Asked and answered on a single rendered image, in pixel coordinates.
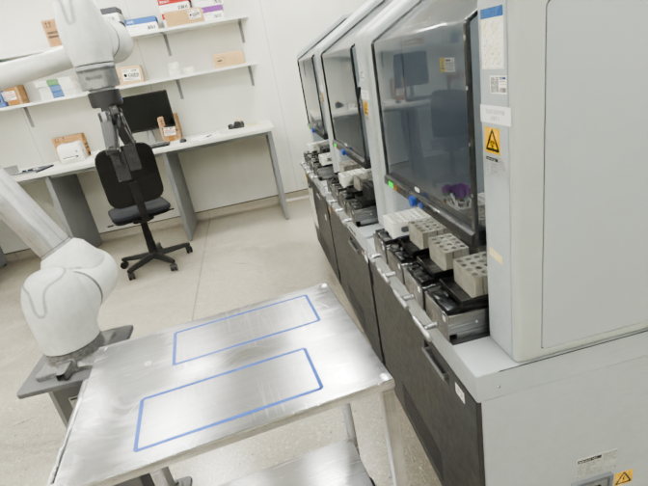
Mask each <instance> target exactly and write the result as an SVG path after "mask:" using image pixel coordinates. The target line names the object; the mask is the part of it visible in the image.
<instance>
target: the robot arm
mask: <svg viewBox="0 0 648 486"><path fill-rule="evenodd" d="M53 13H54V18H55V23H56V27H57V31H58V34H59V37H60V40H61V42H62V46H60V47H57V48H55V49H52V50H49V51H46V52H43V53H40V54H37V55H33V56H29V57H24V58H20V59H16V60H12V61H8V62H5V63H1V64H0V91H3V90H6V89H9V88H12V87H15V86H18V85H21V84H24V83H27V82H30V81H33V80H36V79H39V78H43V77H45V76H48V75H51V74H54V73H57V72H61V71H64V70H67V69H70V68H74V69H75V73H76V74H77V77H78V80H79V83H80V85H81V88H82V91H84V92H86V91H89V94H87V96H88V98H89V101H90V103H91V106H92V108H93V109H97V108H100V109H101V112H100V113H97V115H98V118H99V121H100V125H101V130H102V135H103V140H104V144H105V148H106V151H105V152H106V155H110V156H111V159H112V162H113V165H114V168H115V171H116V173H117V176H118V179H119V181H125V180H129V179H131V178H132V177H131V174H130V172H129V169H128V166H127V163H126V160H125V157H124V154H123V151H121V147H120V139H119V137H120V138H121V141H122V142H123V144H124V146H122V147H123V150H124V153H125V156H126V159H127V162H128V165H129V168H130V171H135V170H140V169H142V165H141V162H140V159H139V156H138V153H137V150H136V148H135V145H134V144H136V143H137V142H136V140H134V137H133V135H132V133H131V131H130V129H129V126H128V124H127V122H126V120H125V118H124V116H123V113H122V108H121V107H120V108H117V106H116V105H118V104H122V103H123V100H122V94H121V91H120V89H117V88H116V86H119V85H120V84H121V81H120V78H119V76H118V73H117V70H116V63H120V62H123V61H125V60H126V59H127V58H128V57H129V56H130V55H131V53H132V50H133V40H132V38H131V37H130V35H129V33H128V30H127V29H126V28H125V27H124V26H123V25H121V24H120V23H119V22H118V21H116V20H114V19H111V18H107V17H103V16H102V14H101V12H100V10H99V8H98V6H97V5H96V3H95V1H94V0H53ZM0 218H1V219H2V220H3V221H4V222H5V223H6V224H7V225H8V226H9V227H10V228H11V229H12V230H13V231H14V232H15V233H16V234H17V235H18V236H19V237H20V238H21V239H22V240H23V241H24V242H25V243H26V244H27V245H28V246H29V247H30V248H31V249H32V250H33V251H34V252H35V253H36V254H37V255H38V256H39V257H40V258H41V259H42V261H41V262H40V268H41V270H40V271H37V272H35V273H34V274H32V275H31V276H29V277H28V278H27V279H26V281H25V283H24V284H23V286H22V288H21V296H20V299H21V307H22V311H23V313H24V316H25V319H26V321H27V324H28V326H29V328H30V330H31V332H32V334H33V336H34V338H35V340H36V342H37V344H38V345H39V346H40V348H41V350H42V352H43V354H44V357H45V359H46V363H45V365H44V367H43V368H42V370H41V371H40V372H39V373H38V374H37V375H36V380H37V382H43V381H45V380H48V379H51V378H54V377H56V378H57V380H58V381H59V382H63V381H66V380H67V379H68V378H69V377H70V375H71V374H72V373H73V372H77V371H81V370H85V369H90V368H93V365H94V362H95V357H96V354H97V351H98V348H100V347H103V346H107V345H110V344H111V343H112V341H113V339H114V338H115V337H116V336H117V332H116V331H115V330H111V331H108V332H104V333H101V331H100V329H99V326H98V324H97V320H96V319H97V317H98V312H99V308H100V306H101V305H102V304H103V303H104V302H105V301H106V300H107V298H108V297H109V296H110V294H111V293H112V291H113V289H114V288H115V286H116V283H117V280H118V275H119V269H118V265H117V263H116V262H115V260H114V259H113V258H112V257H111V256H110V255H109V254H108V253H106V252H104V251H102V250H100V249H97V248H95V247H94V246H92V245H91V244H89V243H88V242H86V241H85V240H84V239H79V238H72V239H70V238H69V237H68V236H67V235H66V234H65V233H64V232H63V231H62V230H61V229H60V227H59V226H58V225H57V224H56V223H55V222H54V221H53V220H52V219H51V218H50V217H49V216H48V215H47V214H46V213H45V212H44V211H43V210H42V209H41V208H40V206H39V205H38V204H37V203H36V202H35V201H34V200H33V199H32V198H31V197H30V196H29V195H28V194H27V193H26V192H25V191H24V190H23V189H22V188H21V187H20V185H19V184H18V183H17V182H16V181H15V180H14V179H13V178H12V177H11V176H10V175H9V174H8V173H7V172H6V171H5V170H4V169H3V168H2V167H1V166H0Z"/></svg>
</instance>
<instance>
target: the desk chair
mask: <svg viewBox="0 0 648 486"><path fill-rule="evenodd" d="M134 145H135V148H136V150H137V153H138V156H139V159H140V162H141V165H142V169H140V170H135V171H130V168H129V165H128V162H127V159H126V156H125V153H124V150H123V147H122V146H121V151H123V154H124V157H125V160H126V163H127V166H128V169H129V172H130V174H131V177H132V178H131V179H129V180H125V181H119V179H118V176H117V173H116V171H115V168H114V165H113V162H112V159H111V156H110V155H106V152H105V151H106V149H105V150H102V151H100V152H99V153H98V154H97V155H96V156H95V159H94V164H95V167H96V170H97V172H98V175H99V178H100V181H101V183H102V186H103V189H104V192H105V195H106V197H107V200H108V202H109V204H110V205H112V206H113V207H115V208H112V209H110V210H109V211H108V215H109V217H110V218H111V220H112V222H113V223H114V224H115V225H112V226H108V227H107V228H111V227H113V226H124V225H127V224H131V223H133V224H135V225H137V224H141V227H142V230H143V234H144V237H145V239H146V244H147V247H148V252H146V253H141V254H138V255H133V256H125V257H123V258H122V259H121V261H122V263H121V269H126V268H127V266H128V265H129V263H128V261H129V260H137V259H140V260H139V261H138V262H137V263H135V264H134V265H132V266H131V267H130V268H129V269H128V270H127V273H129V274H127V276H128V278H129V280H130V281H132V279H133V280H134V279H136V278H135V275H134V271H135V270H137V269H138V268H140V267H142V266H143V265H145V264H146V263H148V262H150V261H151V260H153V259H154V258H155V259H159V260H162V261H166V262H169V263H172V264H170V267H171V271H175V270H178V267H177V264H176V263H174V262H175V260H174V259H173V258H171V257H169V256H165V254H167V253H170V252H173V251H176V250H179V249H182V248H185V249H186V252H187V254H188V253H190V252H193V250H192V247H191V246H190V243H189V242H186V243H182V244H178V245H174V246H171V247H167V248H163V247H162V246H161V243H160V242H157V243H156V244H155V241H154V240H153V237H152V234H151V232H150V230H149V225H148V223H147V222H149V221H150V220H152V219H153V218H154V217H153V216H156V215H159V214H163V213H166V212H168V211H169V210H173V209H174V208H171V209H170V207H171V205H170V203H169V202H167V201H166V200H165V199H164V198H162V197H160V196H161V195H162V194H163V191H164V188H163V183H162V180H161V176H160V174H159V170H158V167H157V163H156V160H155V156H154V153H153V150H152V148H151V146H150V145H148V144H147V143H144V142H137V143H136V144H134ZM189 251H190V252H189Z"/></svg>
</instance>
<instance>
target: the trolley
mask: <svg viewBox="0 0 648 486"><path fill-rule="evenodd" d="M394 387H395V383H394V379H393V377H392V375H391V374H390V373H389V371H388V370H387V368H386V367H385V365H384V364H383V363H382V361H381V360H380V358H379V357H378V355H377V354H376V353H375V351H374V350H373V348H372V347H371V345H370V344H369V343H368V341H367V340H366V338H365V336H364V335H363V334H362V332H361V331H360V329H359V328H358V327H357V325H356V324H355V322H354V321H353V319H352V318H351V317H350V315H349V314H348V312H347V311H346V309H345V308H344V307H343V305H342V304H341V302H340V301H339V299H338V298H337V296H336V295H335V293H334V292H333V290H332V289H331V288H330V287H329V286H328V284H327V283H321V284H318V285H314V286H311V287H307V288H304V289H300V290H297V291H293V292H290V293H286V294H284V295H281V296H277V297H274V298H270V299H267V300H263V301H260V302H256V303H253V304H250V305H247V306H243V307H240V308H237V309H233V310H227V311H224V312H220V313H217V314H213V315H210V316H207V317H204V318H200V319H197V320H194V321H190V322H187V323H183V324H180V325H176V326H174V327H170V328H167V329H163V330H160V331H156V332H153V333H150V334H146V335H143V336H139V337H134V338H131V339H127V340H124V341H120V342H117V343H113V344H110V345H107V346H103V347H100V348H98V351H97V354H96V357H95V360H94V365H93V368H92V371H91V374H90V377H89V379H85V380H83V383H82V386H81V389H80V392H79V394H78V396H77V399H76V402H75V405H74V408H73V411H72V414H71V416H70V419H69V422H68V425H67V430H66V433H65V436H64V438H63V440H62V443H61V446H60V449H59V452H58V455H57V458H56V460H55V463H54V466H53V469H52V472H51V475H50V477H49V479H48V482H47V485H46V486H112V485H115V484H118V483H121V482H124V481H126V480H129V479H131V478H134V477H137V476H140V475H143V474H146V473H150V475H151V477H152V479H153V481H154V484H155V486H169V485H168V483H167V481H166V478H165V476H164V474H163V472H162V470H161V469H162V468H165V467H168V466H171V465H172V464H175V463H178V462H181V461H184V460H187V459H190V458H193V457H195V456H198V455H201V454H204V453H207V452H209V451H212V450H214V449H217V448H220V447H223V446H228V445H231V444H234V443H236V442H239V441H242V440H245V439H248V438H251V437H253V436H255V435H258V434H261V433H264V432H267V431H270V430H273V429H276V428H278V427H281V426H284V425H287V424H290V423H292V422H295V421H298V420H300V419H305V418H308V417H311V416H314V415H317V414H319V413H322V412H325V411H328V410H331V409H334V408H336V407H339V406H341V408H342V412H343V417H344V422H345V427H346V432H347V437H348V439H345V440H342V441H340V442H337V443H334V444H332V445H327V446H324V447H322V448H320V449H317V450H314V451H312V452H309V453H306V454H303V455H301V456H298V457H295V458H292V459H290V460H287V461H284V462H281V463H280V464H277V465H274V466H272V467H269V468H266V469H263V470H261V471H258V472H253V473H251V474H248V475H245V476H242V477H240V478H237V479H234V480H232V481H230V482H227V483H224V484H221V485H219V486H375V483H374V481H373V479H372V478H371V477H369V476H368V474H367V472H366V469H365V466H364V464H363V462H362V460H361V456H360V451H359V446H358V441H357V435H356V430H355V425H354V420H353V415H352V410H351V405H350V402H353V401H356V400H359V399H361V398H364V397H367V396H370V395H373V394H375V393H378V392H379V398H380V404H381V410H382V417H383V422H384V429H385V435H386V441H387V448H388V454H389V459H390V466H391V478H392V484H393V486H408V485H407V478H406V472H405V465H404V458H403V451H402V444H401V437H400V430H399V423H398V416H397V410H396V403H395V396H394V389H393V388H394Z"/></svg>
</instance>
